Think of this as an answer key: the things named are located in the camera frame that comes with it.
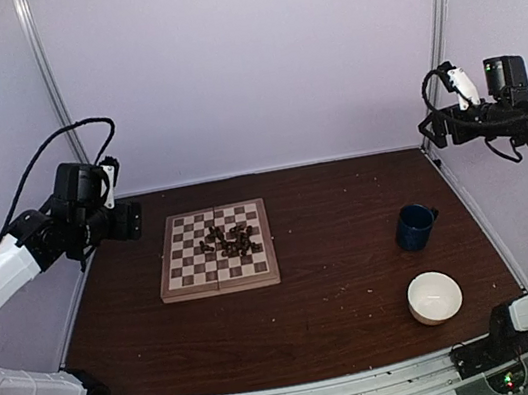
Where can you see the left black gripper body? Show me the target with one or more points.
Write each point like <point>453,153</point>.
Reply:
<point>92,228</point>

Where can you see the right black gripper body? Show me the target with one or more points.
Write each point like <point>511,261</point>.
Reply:
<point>461,135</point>

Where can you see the wooden chess board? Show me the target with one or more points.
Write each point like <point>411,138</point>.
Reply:
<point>189,274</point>

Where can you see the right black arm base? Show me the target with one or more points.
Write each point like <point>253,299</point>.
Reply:
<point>497,356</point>

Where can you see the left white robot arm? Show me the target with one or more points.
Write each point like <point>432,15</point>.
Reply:
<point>30,245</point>

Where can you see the pile of dark chess pieces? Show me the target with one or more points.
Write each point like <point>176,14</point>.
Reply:
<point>235,242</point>

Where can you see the dark blue mug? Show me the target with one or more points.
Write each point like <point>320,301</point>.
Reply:
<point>414,226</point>

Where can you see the white bowl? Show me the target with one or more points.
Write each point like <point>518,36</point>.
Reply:
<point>434,298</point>

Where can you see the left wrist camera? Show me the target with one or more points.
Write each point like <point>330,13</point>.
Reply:
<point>108,172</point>

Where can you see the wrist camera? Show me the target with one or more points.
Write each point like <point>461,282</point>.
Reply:
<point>459,83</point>
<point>108,172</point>

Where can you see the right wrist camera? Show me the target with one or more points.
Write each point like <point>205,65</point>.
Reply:
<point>459,83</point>

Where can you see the right aluminium frame post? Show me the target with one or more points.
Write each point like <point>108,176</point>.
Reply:
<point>439,1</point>

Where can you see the aluminium frame post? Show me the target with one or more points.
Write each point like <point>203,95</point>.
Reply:
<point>30,30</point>
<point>439,1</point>

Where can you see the left aluminium frame post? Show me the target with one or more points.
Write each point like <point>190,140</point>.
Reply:
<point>30,30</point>

